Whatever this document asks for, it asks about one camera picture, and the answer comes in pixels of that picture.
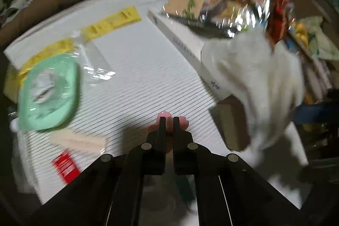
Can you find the pale green cloth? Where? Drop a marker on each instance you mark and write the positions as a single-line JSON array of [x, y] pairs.
[[321, 38]]

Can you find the mint green packet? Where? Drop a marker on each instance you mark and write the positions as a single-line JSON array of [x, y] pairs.
[[50, 93]]

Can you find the pale wooden stick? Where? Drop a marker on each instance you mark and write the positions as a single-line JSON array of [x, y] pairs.
[[78, 141]]

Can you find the small brown box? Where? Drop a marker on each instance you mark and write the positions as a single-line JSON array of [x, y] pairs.
[[233, 122]]

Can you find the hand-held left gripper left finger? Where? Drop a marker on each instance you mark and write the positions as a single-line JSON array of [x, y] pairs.
[[162, 136]]

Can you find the red sachet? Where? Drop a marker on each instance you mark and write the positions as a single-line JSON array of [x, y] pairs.
[[65, 166]]

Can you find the white plastic bag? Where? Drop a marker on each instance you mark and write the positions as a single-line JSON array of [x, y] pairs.
[[259, 83]]

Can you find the small pink flower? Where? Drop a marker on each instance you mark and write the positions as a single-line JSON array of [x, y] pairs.
[[169, 122]]

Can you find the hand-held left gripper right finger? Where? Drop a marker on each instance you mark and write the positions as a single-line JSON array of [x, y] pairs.
[[177, 136]]

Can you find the white long box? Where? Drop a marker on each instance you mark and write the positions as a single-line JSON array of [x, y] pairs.
[[182, 43]]

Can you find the red foil package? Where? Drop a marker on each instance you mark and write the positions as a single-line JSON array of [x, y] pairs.
[[279, 14]]

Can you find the blue bin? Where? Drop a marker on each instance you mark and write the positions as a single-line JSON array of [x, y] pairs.
[[317, 112]]

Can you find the yellow label strip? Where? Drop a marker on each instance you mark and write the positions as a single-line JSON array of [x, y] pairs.
[[114, 20], [45, 52]]

